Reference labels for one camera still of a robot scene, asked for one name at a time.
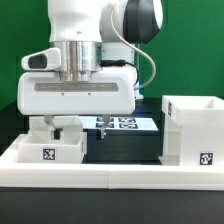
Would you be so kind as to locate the white drawer cabinet box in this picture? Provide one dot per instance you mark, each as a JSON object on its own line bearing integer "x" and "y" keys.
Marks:
{"x": 193, "y": 131}

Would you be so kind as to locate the white border frame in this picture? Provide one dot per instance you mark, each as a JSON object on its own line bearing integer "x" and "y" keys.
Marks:
{"x": 41, "y": 175}

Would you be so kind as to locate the white front drawer tray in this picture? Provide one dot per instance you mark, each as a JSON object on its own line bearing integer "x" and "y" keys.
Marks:
{"x": 39, "y": 147}

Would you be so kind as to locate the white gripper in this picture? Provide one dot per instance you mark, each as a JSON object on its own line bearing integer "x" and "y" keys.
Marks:
{"x": 43, "y": 93}

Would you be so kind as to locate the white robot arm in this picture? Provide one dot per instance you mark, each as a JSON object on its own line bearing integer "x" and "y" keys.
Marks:
{"x": 71, "y": 77}

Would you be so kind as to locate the white drawer tray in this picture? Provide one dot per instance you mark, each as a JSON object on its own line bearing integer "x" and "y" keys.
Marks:
{"x": 39, "y": 147}
{"x": 67, "y": 123}

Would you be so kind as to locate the white marker sheet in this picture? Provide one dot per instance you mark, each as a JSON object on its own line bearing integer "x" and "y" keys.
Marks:
{"x": 119, "y": 123}

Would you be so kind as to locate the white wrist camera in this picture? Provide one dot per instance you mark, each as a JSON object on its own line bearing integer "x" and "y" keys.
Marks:
{"x": 46, "y": 60}

